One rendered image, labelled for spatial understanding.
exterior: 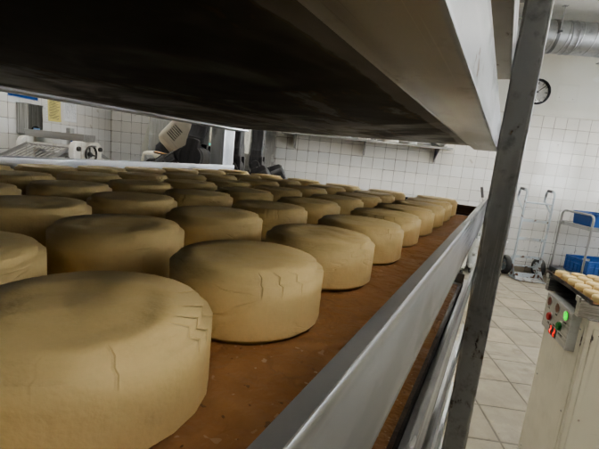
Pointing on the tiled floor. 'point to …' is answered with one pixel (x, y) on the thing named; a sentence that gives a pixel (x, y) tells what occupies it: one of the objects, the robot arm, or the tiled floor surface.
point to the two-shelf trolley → (576, 227)
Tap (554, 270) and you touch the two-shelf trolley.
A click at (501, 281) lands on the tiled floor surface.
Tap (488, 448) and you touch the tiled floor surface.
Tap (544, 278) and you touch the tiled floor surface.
